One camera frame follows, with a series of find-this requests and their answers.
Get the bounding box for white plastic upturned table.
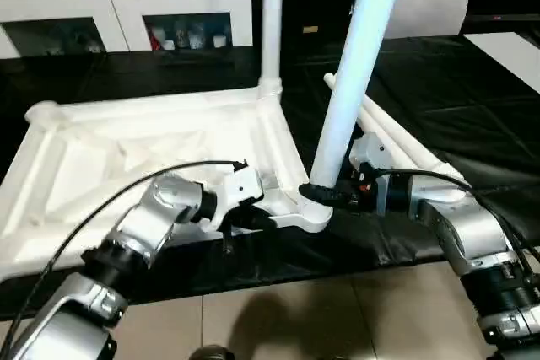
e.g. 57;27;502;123
0;33;540;319

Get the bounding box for black screen with red light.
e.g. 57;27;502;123
463;13;540;35

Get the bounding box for white plastic table leg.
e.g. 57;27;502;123
322;73;448;175
332;75;464;184
309;0;411;191
259;0;284;99

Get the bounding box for grey cushion with holes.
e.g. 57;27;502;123
349;0;471;40

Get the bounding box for white plastic table top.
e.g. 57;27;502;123
0;81;335;285

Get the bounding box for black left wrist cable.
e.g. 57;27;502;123
8;159;248;360

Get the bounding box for dark robot leg part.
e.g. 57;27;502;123
192;346;235;360

